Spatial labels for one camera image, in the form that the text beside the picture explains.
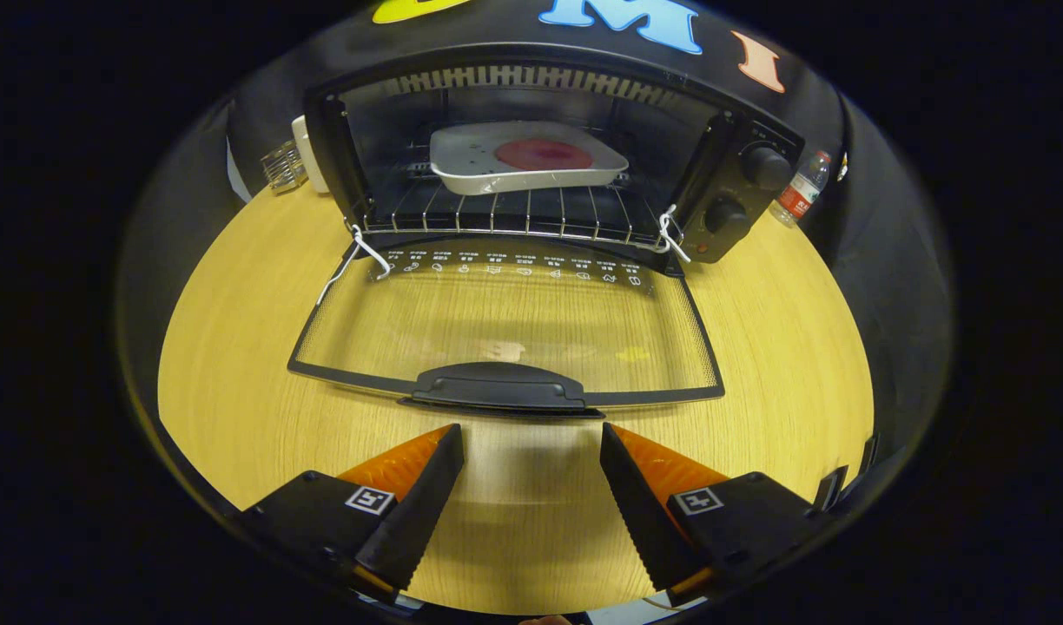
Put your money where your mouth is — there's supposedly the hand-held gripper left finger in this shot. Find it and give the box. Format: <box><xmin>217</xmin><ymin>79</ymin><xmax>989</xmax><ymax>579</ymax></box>
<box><xmin>236</xmin><ymin>424</ymin><xmax>465</xmax><ymax>604</ymax></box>

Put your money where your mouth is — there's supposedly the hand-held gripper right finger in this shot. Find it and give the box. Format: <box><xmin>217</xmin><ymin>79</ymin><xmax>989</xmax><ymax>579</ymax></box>
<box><xmin>599</xmin><ymin>423</ymin><xmax>832</xmax><ymax>607</ymax></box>

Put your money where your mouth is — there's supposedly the glass toaster oven door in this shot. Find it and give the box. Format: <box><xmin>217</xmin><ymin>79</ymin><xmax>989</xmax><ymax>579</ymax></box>
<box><xmin>287</xmin><ymin>239</ymin><xmax>726</xmax><ymax>420</ymax></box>

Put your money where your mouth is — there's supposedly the white food tray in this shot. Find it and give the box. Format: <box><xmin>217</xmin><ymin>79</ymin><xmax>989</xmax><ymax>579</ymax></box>
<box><xmin>429</xmin><ymin>121</ymin><xmax>630</xmax><ymax>196</ymax></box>

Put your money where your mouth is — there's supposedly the pink ham slice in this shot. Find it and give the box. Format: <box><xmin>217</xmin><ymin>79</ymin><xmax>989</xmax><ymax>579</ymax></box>
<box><xmin>495</xmin><ymin>139</ymin><xmax>594</xmax><ymax>171</ymax></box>

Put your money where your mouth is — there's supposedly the black toaster oven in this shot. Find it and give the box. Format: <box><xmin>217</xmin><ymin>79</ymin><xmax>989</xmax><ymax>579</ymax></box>
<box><xmin>287</xmin><ymin>43</ymin><xmax>806</xmax><ymax>420</ymax></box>

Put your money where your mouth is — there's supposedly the black oven knob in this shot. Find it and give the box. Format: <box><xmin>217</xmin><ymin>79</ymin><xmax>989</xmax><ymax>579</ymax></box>
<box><xmin>742</xmin><ymin>146</ymin><xmax>793</xmax><ymax>192</ymax></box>
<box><xmin>703</xmin><ymin>197</ymin><xmax>749</xmax><ymax>237</ymax></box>

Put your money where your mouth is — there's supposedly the white toaster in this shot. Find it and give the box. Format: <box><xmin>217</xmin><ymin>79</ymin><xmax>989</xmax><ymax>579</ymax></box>
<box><xmin>291</xmin><ymin>115</ymin><xmax>330</xmax><ymax>194</ymax></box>

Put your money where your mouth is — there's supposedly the black backdrop cloth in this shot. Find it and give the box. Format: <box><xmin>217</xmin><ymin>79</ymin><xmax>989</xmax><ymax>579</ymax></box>
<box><xmin>119</xmin><ymin>0</ymin><xmax>958</xmax><ymax>452</ymax></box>

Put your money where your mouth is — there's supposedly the clear water bottle red label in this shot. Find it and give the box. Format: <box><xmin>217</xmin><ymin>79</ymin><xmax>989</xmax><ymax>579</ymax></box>
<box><xmin>770</xmin><ymin>150</ymin><xmax>832</xmax><ymax>228</ymax></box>

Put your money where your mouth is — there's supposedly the white string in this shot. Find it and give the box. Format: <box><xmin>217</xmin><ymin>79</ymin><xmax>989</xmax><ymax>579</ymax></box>
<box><xmin>316</xmin><ymin>224</ymin><xmax>392</xmax><ymax>305</ymax></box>
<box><xmin>656</xmin><ymin>205</ymin><xmax>691</xmax><ymax>264</ymax></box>

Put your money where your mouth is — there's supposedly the metal oven wire rack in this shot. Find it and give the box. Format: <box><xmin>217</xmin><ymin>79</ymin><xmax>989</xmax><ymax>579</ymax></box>
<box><xmin>358</xmin><ymin>169</ymin><xmax>671</xmax><ymax>248</ymax></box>

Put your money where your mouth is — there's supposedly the metal wire basket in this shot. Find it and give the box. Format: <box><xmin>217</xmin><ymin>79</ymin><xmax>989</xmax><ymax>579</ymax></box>
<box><xmin>261</xmin><ymin>141</ymin><xmax>309</xmax><ymax>192</ymax></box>

